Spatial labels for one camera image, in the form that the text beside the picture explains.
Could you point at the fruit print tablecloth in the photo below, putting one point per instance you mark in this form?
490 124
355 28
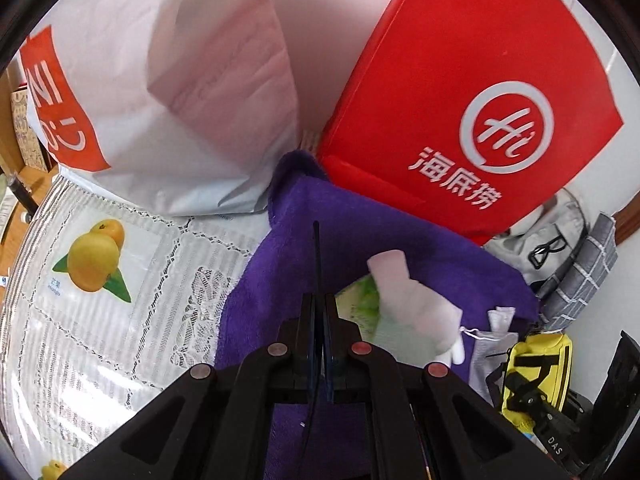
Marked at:
150 310

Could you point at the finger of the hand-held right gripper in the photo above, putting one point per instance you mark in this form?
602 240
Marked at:
617 390

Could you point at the yellow mesh pouch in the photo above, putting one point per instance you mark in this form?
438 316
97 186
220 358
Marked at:
550 355

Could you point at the grey fabric bag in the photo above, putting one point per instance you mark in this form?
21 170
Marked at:
555 225

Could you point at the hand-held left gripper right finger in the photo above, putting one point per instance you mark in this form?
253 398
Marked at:
331 350

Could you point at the white cloth pouch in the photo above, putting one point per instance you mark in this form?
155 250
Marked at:
492 355

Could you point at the grey plaid cushion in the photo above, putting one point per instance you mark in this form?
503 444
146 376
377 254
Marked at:
590 270

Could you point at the purple towel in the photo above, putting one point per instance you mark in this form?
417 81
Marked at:
300 210

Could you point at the white plastic shopping bag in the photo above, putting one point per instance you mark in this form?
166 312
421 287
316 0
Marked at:
200 85

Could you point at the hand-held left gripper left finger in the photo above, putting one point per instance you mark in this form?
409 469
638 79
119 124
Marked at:
306 340

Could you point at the thin black strip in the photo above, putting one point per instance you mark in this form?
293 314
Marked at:
316 260

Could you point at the red paper bag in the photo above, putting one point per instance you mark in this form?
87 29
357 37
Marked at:
425 60

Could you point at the light green wipes pack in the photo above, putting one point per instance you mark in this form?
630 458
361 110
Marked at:
360 310

